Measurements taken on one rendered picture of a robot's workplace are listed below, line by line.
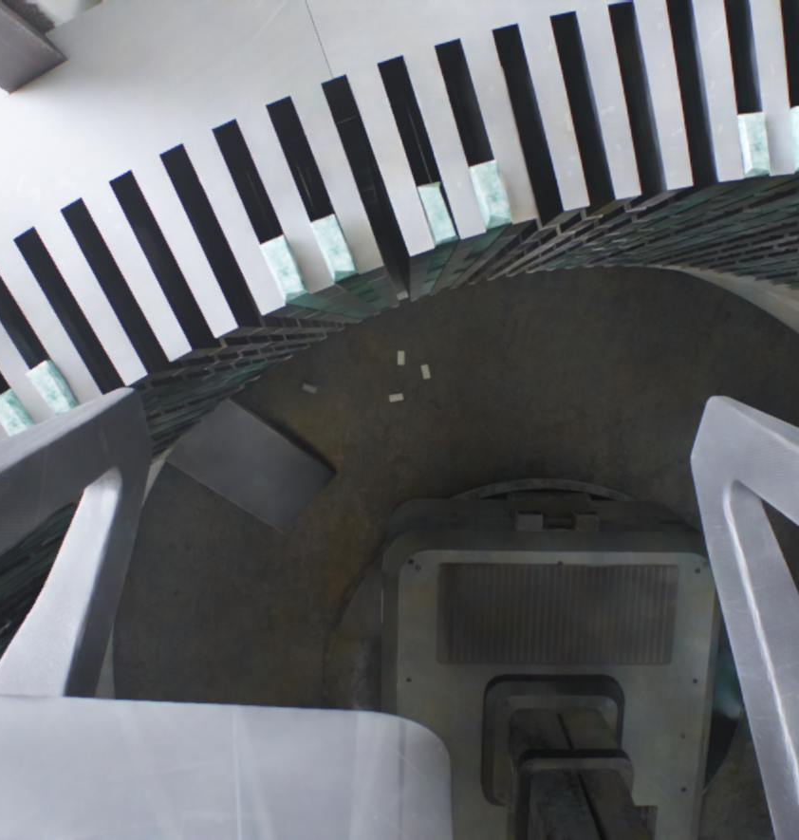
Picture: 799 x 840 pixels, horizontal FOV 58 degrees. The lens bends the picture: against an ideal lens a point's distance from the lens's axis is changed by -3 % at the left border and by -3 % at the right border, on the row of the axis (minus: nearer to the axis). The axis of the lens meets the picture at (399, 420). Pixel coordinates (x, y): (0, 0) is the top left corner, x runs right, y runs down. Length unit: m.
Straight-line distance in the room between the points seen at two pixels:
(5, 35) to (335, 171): 0.13
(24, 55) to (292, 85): 0.11
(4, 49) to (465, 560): 0.93
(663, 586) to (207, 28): 1.02
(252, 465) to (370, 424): 0.23
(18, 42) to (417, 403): 1.12
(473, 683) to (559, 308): 0.66
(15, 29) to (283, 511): 1.14
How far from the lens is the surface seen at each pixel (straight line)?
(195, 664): 1.56
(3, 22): 0.32
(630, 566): 1.17
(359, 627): 1.44
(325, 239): 0.31
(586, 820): 0.98
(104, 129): 0.35
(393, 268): 0.85
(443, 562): 1.12
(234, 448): 1.32
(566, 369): 1.39
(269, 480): 1.35
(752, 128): 0.35
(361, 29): 0.34
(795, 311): 1.42
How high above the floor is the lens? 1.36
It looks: 83 degrees down
